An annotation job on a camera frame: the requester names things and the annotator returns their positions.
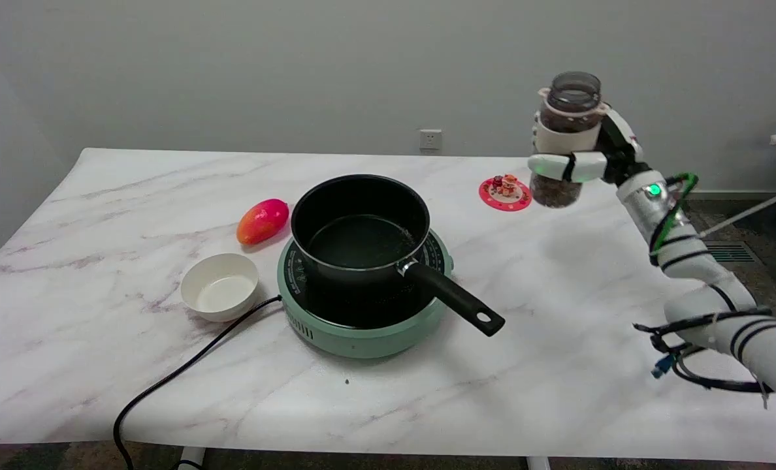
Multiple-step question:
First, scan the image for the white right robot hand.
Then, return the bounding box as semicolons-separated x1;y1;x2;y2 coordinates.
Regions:
528;102;651;187

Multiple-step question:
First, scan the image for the clear bottle with brown contents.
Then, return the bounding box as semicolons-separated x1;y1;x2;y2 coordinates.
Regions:
530;72;607;209

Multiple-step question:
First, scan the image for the floor vent grille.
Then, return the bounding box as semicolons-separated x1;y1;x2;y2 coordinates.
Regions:
703;240;762;264

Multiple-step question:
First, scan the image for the green induction cooker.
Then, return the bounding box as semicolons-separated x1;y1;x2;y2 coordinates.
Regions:
277;228;454;359

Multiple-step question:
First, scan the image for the red orange mango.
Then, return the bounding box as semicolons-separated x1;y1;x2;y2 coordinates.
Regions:
236;198;290;246

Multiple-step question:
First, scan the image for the white bowl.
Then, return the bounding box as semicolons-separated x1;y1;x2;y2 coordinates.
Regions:
180;253;259;322

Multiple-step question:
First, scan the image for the green robot cable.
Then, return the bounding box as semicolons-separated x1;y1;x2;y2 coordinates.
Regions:
651;172;700;255

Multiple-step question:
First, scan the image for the black soup pot with handle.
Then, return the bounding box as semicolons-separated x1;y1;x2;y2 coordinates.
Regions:
291;174;506;337

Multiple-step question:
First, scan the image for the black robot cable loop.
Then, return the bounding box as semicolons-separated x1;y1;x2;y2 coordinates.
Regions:
634;307;775;394

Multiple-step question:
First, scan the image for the black power cord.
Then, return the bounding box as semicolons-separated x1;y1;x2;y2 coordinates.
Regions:
113;295;283;470

